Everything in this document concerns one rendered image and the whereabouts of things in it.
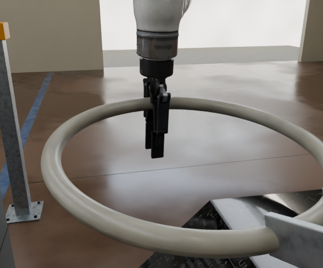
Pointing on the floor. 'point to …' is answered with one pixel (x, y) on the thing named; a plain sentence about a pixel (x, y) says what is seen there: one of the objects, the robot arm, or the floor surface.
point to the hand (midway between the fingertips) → (154, 140)
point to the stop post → (9, 123)
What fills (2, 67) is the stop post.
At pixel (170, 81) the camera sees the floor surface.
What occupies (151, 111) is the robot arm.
